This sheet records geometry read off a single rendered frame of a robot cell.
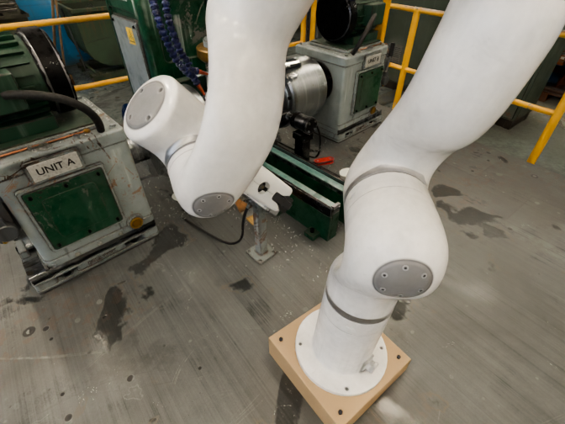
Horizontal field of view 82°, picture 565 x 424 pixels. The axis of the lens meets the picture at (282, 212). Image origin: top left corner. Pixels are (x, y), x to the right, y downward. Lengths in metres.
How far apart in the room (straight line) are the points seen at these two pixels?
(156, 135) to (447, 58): 0.30
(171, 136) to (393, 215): 0.26
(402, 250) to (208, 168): 0.22
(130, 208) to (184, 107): 0.66
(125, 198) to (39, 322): 0.36
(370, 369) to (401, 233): 0.39
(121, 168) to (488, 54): 0.82
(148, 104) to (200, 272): 0.63
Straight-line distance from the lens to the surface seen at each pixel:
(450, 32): 0.37
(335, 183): 1.05
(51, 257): 1.03
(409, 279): 0.39
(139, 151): 1.04
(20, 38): 0.95
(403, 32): 4.52
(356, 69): 1.48
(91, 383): 0.87
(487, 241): 1.19
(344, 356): 0.66
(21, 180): 0.91
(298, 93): 1.26
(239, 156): 0.32
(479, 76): 0.36
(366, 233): 0.38
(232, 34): 0.33
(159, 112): 0.38
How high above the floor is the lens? 1.52
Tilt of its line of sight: 40 degrees down
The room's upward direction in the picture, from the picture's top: straight up
